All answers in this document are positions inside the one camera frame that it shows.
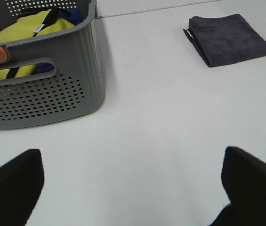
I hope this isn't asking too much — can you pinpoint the yellow-green towel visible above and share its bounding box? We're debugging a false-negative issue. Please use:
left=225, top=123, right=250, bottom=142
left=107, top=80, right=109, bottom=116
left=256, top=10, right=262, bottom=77
left=0, top=8, right=75, bottom=82

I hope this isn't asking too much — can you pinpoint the blue purple towel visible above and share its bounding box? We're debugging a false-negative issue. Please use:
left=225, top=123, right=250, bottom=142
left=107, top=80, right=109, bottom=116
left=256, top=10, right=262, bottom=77
left=35, top=8, right=82, bottom=74

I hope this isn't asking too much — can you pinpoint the grey perforated plastic basket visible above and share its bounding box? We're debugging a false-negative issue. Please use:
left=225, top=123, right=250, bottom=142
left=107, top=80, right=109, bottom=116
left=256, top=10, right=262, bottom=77
left=0, top=0, right=105, bottom=129

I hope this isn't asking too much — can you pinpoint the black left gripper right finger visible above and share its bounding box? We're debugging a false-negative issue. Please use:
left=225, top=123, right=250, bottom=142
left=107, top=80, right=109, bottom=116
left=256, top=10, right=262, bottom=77
left=212, top=146, right=266, bottom=226

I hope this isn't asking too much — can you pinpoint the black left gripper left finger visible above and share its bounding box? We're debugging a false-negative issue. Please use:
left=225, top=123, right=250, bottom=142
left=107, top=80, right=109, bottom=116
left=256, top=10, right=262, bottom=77
left=0, top=149, right=44, bottom=226

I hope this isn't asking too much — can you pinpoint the dark grey towel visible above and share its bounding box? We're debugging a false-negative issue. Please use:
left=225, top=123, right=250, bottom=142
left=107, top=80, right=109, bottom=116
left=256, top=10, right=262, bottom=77
left=183, top=14, right=266, bottom=67

